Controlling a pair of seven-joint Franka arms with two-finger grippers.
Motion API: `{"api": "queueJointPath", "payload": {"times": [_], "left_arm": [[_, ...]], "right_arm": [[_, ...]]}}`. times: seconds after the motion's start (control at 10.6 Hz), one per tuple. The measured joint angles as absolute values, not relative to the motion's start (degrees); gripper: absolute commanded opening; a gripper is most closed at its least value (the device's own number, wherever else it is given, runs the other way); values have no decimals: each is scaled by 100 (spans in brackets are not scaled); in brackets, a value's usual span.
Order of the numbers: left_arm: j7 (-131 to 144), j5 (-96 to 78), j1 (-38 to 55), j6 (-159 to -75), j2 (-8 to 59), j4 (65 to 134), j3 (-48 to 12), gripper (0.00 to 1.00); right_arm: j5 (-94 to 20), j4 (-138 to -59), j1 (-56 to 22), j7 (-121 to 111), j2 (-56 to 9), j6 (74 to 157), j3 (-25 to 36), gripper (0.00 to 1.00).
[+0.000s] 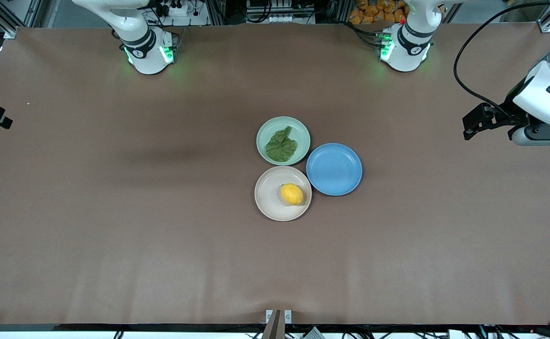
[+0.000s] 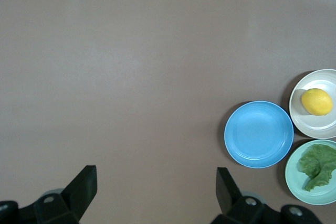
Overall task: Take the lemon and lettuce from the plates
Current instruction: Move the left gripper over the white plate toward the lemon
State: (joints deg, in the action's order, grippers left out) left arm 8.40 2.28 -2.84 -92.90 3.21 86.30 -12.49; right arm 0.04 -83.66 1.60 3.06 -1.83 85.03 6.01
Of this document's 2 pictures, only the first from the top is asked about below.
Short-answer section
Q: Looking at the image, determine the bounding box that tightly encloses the green lettuce leaf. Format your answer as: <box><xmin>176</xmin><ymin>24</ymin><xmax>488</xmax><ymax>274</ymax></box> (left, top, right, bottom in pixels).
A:
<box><xmin>265</xmin><ymin>126</ymin><xmax>298</xmax><ymax>163</ymax></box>

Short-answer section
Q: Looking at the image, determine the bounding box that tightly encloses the yellow lemon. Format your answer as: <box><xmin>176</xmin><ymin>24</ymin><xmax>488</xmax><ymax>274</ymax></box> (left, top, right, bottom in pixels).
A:
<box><xmin>280</xmin><ymin>183</ymin><xmax>305</xmax><ymax>206</ymax></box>

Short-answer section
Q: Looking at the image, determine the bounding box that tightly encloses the orange snack bag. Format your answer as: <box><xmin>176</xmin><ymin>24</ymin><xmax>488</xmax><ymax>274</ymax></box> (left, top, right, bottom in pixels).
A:
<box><xmin>349</xmin><ymin>0</ymin><xmax>408</xmax><ymax>25</ymax></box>

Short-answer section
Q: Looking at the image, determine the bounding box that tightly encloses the blue plate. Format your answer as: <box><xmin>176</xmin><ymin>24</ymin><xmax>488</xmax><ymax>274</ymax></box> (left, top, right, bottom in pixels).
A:
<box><xmin>306</xmin><ymin>143</ymin><xmax>363</xmax><ymax>197</ymax></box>

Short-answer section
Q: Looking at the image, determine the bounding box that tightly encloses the light green plate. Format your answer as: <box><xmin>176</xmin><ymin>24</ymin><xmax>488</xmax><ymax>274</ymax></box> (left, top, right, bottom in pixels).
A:
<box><xmin>256</xmin><ymin>116</ymin><xmax>311</xmax><ymax>167</ymax></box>

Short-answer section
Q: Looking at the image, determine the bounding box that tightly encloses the white power strip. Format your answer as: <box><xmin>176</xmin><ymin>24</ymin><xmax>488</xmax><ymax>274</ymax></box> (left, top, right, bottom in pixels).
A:
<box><xmin>159</xmin><ymin>0</ymin><xmax>190</xmax><ymax>17</ymax></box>

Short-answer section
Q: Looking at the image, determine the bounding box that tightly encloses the beige plate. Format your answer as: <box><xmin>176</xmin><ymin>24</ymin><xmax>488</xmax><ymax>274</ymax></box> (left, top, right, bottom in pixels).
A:
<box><xmin>254</xmin><ymin>165</ymin><xmax>313</xmax><ymax>222</ymax></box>

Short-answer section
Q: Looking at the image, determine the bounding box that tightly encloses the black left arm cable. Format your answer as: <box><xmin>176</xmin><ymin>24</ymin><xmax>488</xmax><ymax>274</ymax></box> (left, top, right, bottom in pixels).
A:
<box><xmin>453</xmin><ymin>1</ymin><xmax>550</xmax><ymax>118</ymax></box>

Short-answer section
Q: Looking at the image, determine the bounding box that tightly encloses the metal table edge bracket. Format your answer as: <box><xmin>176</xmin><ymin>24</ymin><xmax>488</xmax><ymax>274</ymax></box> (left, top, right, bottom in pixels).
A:
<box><xmin>265</xmin><ymin>309</ymin><xmax>293</xmax><ymax>325</ymax></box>

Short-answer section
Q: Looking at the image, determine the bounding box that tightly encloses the brown wooden post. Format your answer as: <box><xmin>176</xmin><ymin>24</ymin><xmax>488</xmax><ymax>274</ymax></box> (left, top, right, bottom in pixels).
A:
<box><xmin>261</xmin><ymin>309</ymin><xmax>283</xmax><ymax>339</ymax></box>

